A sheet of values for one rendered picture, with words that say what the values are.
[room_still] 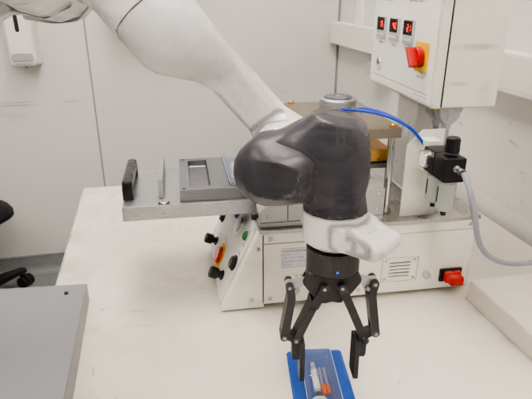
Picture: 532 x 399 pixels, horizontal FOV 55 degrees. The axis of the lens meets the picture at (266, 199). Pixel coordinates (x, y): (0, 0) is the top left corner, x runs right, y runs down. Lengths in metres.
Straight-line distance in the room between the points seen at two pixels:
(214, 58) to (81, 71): 1.87
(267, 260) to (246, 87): 0.39
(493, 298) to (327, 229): 0.53
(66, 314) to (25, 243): 1.84
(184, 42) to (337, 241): 0.32
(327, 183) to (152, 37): 0.28
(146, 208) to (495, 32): 0.72
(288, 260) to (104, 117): 1.72
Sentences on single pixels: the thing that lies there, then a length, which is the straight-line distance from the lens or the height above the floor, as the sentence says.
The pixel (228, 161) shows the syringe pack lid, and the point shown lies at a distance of 1.14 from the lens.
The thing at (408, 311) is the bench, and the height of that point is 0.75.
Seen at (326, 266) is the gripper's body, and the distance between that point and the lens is 0.70.
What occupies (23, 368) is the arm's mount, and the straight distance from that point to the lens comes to 0.94.
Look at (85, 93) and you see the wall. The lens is 2.57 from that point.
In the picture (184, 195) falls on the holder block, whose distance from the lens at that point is 1.02.
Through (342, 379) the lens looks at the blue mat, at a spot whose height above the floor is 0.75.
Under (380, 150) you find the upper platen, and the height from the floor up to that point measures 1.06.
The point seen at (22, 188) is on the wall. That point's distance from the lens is 2.75.
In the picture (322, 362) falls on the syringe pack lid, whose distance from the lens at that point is 0.92.
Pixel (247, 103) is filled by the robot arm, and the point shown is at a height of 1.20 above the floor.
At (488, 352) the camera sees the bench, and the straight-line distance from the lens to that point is 1.05.
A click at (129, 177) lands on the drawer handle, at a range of 1.06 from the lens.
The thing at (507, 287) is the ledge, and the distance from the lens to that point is 1.17.
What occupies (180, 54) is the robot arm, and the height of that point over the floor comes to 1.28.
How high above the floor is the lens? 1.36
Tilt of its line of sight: 22 degrees down
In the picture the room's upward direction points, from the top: straight up
